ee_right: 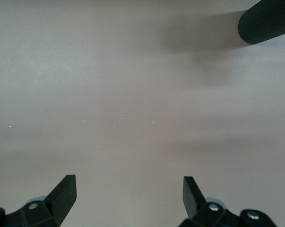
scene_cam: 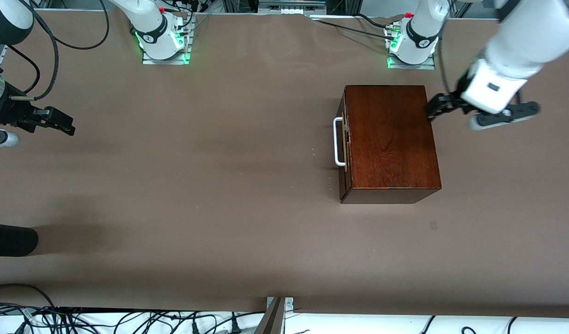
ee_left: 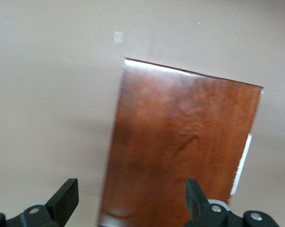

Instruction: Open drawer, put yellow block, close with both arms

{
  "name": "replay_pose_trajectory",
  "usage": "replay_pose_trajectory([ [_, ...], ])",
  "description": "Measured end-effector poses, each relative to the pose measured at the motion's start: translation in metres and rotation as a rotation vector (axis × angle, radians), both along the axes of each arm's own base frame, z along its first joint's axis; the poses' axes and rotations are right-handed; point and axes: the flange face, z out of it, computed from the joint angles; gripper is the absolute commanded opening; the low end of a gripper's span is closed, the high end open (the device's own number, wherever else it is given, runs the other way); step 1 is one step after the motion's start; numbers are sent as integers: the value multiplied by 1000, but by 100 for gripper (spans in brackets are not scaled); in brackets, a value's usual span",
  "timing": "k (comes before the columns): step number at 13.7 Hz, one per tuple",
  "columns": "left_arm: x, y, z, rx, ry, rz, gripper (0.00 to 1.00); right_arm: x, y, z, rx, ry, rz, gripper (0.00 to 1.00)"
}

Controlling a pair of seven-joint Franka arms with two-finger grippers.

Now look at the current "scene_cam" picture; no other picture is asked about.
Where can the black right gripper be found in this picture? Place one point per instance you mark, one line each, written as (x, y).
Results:
(9, 112)

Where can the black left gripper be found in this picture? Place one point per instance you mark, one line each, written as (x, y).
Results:
(452, 100)

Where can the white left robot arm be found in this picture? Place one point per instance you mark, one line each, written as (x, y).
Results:
(521, 41)

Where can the dark brown wooden cabinet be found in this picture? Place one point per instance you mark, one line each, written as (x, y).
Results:
(391, 139)

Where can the black cylinder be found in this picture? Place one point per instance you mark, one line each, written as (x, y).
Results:
(10, 240)

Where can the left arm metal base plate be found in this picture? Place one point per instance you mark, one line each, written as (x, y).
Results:
(428, 66)

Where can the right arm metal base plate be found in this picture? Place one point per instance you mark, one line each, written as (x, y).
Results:
(173, 61)

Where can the grey metal frame bracket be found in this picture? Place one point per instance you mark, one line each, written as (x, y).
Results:
(272, 320)

